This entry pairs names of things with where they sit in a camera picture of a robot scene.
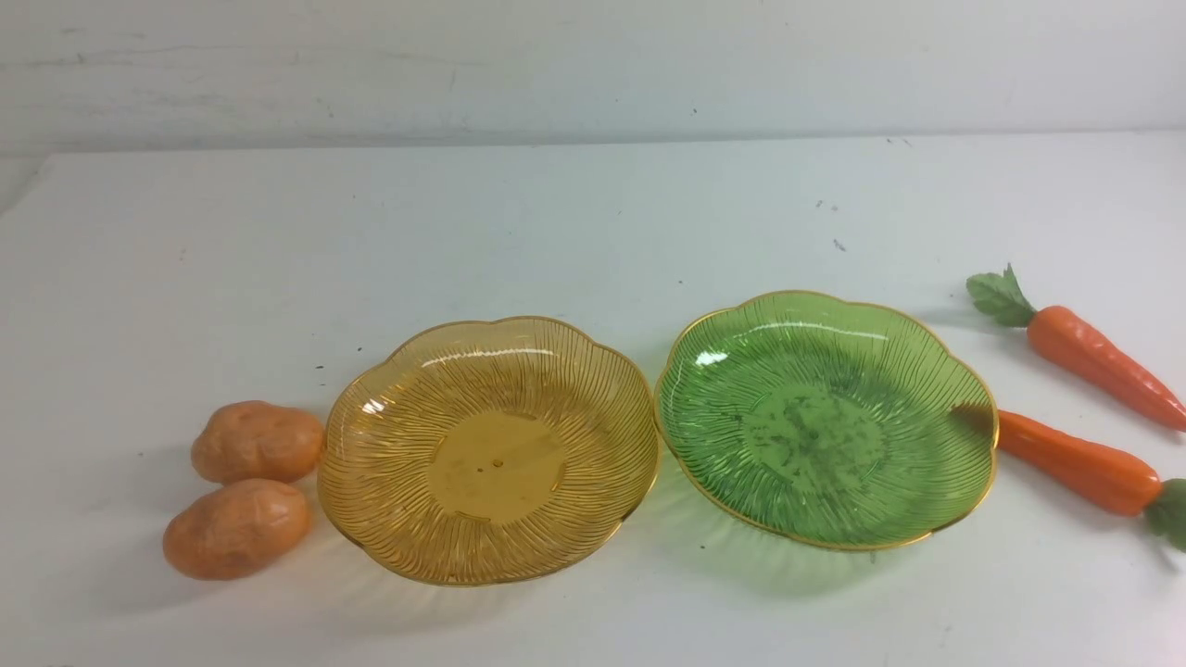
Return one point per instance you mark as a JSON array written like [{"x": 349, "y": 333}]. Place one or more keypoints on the green ribbed plastic plate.
[{"x": 839, "y": 424}]

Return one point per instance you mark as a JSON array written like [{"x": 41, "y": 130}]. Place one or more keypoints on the toy potato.
[
  {"x": 237, "y": 530},
  {"x": 256, "y": 440}
]

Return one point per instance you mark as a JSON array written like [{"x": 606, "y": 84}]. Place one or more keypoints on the amber ribbed plastic plate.
[{"x": 489, "y": 452}]

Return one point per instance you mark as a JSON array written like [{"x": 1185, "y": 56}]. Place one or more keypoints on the toy carrot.
[
  {"x": 1071, "y": 343},
  {"x": 1111, "y": 479}
]

